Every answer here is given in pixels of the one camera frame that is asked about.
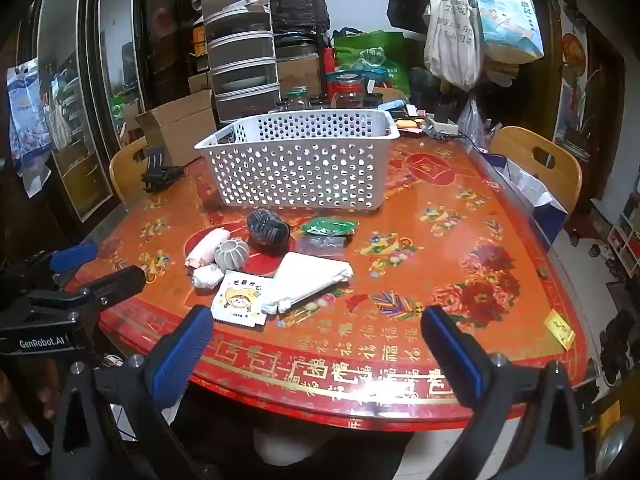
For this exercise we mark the green shopping bag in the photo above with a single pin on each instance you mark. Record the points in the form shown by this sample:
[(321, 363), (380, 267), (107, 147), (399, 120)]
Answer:
[(380, 55)]

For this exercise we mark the blue printed plastic bag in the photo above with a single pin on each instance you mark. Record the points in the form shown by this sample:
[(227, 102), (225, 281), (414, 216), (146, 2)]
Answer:
[(27, 120)]

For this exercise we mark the green foil packet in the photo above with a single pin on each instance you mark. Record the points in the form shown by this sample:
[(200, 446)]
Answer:
[(330, 226)]

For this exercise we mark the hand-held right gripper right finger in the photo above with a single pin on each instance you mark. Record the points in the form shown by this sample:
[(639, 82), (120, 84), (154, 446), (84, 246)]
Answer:
[(450, 355)]

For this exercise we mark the white cartoon print packet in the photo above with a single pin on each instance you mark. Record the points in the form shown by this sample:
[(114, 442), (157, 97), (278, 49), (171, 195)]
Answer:
[(240, 302)]

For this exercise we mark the small yellow object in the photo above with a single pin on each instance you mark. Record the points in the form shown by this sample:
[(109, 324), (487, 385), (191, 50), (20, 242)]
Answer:
[(410, 124)]

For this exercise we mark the white cubby shelf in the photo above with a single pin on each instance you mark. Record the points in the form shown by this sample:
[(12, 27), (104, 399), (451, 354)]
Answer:
[(625, 245)]

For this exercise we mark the white pumpkin-shaped soft toy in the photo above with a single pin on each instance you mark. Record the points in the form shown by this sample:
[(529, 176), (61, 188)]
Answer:
[(231, 252)]

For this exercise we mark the wooden chair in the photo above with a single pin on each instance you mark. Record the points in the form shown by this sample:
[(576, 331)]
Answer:
[(125, 170), (565, 170)]

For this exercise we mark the white perforated plastic basket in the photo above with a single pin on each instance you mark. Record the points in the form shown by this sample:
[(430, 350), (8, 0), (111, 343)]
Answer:
[(300, 170)]

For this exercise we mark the black bag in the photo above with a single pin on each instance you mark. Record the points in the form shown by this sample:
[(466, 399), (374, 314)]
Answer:
[(300, 5)]

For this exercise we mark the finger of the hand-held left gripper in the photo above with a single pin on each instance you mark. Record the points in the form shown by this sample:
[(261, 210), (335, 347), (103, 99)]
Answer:
[(117, 282), (75, 256)]

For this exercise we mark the dark cabinet with glass doors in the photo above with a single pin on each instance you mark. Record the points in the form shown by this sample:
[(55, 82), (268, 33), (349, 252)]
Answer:
[(70, 85)]

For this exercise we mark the glass jar with red contents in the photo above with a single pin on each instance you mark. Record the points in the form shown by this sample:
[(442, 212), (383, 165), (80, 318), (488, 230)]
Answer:
[(347, 91)]

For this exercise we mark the white canvas tote bag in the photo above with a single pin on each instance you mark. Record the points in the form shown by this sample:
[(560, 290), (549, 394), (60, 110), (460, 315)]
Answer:
[(452, 45)]

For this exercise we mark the small white cloth bundle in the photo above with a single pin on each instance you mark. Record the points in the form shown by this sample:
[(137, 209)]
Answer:
[(207, 277)]

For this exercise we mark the black clip tool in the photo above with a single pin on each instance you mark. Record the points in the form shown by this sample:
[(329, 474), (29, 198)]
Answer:
[(160, 175)]

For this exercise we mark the yellow card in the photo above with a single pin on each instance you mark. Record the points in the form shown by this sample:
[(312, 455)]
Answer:
[(559, 330)]

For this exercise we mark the open cardboard box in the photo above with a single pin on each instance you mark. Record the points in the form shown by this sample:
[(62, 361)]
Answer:
[(185, 120)]

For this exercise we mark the stacked clear plastic drawers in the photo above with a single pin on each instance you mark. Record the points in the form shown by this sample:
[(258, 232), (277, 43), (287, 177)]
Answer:
[(245, 55)]

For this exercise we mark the wall hanging with red ornament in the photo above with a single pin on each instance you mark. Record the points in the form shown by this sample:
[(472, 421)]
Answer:
[(575, 90)]

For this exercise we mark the black knit roll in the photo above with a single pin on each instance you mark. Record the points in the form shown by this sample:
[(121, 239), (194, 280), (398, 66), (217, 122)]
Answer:
[(267, 230)]

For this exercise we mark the white power strip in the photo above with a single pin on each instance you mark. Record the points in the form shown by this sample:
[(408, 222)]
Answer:
[(442, 126)]

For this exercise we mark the dark green hanging bag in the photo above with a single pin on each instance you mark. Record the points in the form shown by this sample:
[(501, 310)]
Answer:
[(407, 5)]

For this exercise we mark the white and blue paper bag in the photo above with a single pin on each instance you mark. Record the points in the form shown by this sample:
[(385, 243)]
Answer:
[(525, 185)]

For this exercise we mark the blue printed tote bag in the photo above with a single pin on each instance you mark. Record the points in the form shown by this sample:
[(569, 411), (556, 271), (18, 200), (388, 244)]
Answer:
[(510, 25)]

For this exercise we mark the glass jar with green lid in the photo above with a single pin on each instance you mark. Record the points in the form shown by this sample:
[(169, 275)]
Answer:
[(298, 100)]

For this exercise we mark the brown cardboard box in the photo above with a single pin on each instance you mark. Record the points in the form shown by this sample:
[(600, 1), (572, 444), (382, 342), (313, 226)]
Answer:
[(300, 75)]

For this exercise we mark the clear plastic bag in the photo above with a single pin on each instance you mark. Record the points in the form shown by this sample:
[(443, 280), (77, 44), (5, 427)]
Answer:
[(472, 125)]

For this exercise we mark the pink and white towel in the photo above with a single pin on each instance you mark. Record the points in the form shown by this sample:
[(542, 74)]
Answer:
[(206, 247)]

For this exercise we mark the small blue object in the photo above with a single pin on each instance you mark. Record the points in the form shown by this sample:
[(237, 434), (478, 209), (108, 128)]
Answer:
[(394, 105)]

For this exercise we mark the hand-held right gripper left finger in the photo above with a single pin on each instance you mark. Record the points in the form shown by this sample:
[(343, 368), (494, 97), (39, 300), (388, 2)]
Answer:
[(185, 350)]

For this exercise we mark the clear packet with dark contents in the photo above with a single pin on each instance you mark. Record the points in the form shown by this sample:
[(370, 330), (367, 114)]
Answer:
[(320, 242)]

